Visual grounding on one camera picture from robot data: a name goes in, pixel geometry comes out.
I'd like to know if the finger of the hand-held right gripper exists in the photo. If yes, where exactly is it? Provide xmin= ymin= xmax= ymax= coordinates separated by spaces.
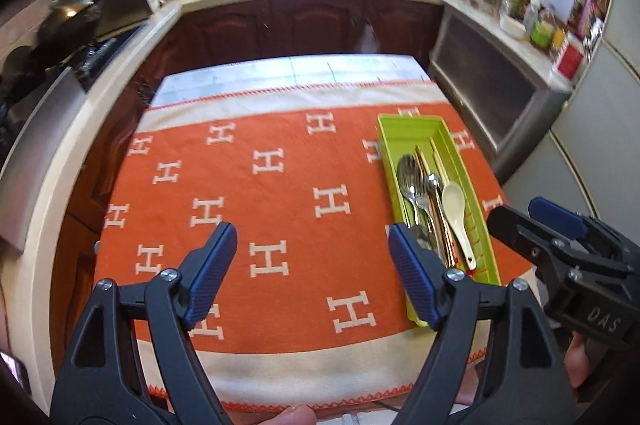
xmin=487 ymin=206 xmax=626 ymax=278
xmin=529 ymin=198 xmax=640 ymax=256

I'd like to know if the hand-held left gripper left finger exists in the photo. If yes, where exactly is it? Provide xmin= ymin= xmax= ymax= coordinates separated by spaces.
xmin=50 ymin=221 xmax=238 ymax=425

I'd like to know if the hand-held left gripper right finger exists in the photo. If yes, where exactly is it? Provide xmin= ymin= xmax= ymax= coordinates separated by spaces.
xmin=389 ymin=223 xmax=577 ymax=425

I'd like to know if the white ceramic spoon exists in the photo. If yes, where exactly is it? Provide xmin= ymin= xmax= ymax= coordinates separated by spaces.
xmin=441 ymin=182 xmax=478 ymax=271

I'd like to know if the large metal spoon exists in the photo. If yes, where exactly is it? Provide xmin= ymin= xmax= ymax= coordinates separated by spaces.
xmin=404 ymin=185 xmax=431 ymax=231

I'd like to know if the round metal spoon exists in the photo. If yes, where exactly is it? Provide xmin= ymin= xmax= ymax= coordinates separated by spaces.
xmin=424 ymin=173 xmax=446 ymax=216

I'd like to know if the green plastic tray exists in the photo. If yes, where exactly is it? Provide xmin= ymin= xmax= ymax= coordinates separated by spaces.
xmin=376 ymin=114 xmax=502 ymax=327

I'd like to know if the person's right hand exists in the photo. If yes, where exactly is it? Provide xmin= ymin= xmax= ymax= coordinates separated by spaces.
xmin=562 ymin=334 xmax=594 ymax=389

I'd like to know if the person's left hand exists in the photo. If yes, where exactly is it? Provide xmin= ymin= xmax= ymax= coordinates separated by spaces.
xmin=250 ymin=405 xmax=317 ymax=425

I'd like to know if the grey refrigerator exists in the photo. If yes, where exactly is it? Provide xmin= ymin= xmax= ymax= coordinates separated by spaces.
xmin=500 ymin=0 xmax=640 ymax=231

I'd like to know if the orange patterned blanket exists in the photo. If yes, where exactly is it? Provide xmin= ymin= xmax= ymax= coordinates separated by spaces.
xmin=95 ymin=82 xmax=531 ymax=411

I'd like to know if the red container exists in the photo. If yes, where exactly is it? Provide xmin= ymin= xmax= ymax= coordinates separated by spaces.
xmin=552 ymin=37 xmax=586 ymax=78

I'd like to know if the green label bottle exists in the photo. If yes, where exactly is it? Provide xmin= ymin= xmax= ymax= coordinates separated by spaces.
xmin=530 ymin=17 xmax=556 ymax=48

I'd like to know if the white bowl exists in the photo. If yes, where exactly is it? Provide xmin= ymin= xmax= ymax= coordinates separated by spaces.
xmin=500 ymin=15 xmax=528 ymax=40

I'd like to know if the steel panel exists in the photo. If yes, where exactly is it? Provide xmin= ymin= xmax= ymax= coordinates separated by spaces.
xmin=0 ymin=65 xmax=88 ymax=251

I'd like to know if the pale grey tablecloth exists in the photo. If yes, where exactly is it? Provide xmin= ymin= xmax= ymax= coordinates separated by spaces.
xmin=150 ymin=55 xmax=433 ymax=108

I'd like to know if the black gas stove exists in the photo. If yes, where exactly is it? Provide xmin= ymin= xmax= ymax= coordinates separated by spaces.
xmin=70 ymin=27 xmax=146 ymax=90

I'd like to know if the dark wooden cabinet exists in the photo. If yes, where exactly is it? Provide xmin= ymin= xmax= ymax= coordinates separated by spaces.
xmin=65 ymin=0 xmax=446 ymax=321

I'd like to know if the dark wok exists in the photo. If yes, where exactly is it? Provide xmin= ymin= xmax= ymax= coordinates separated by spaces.
xmin=35 ymin=0 xmax=101 ymax=50

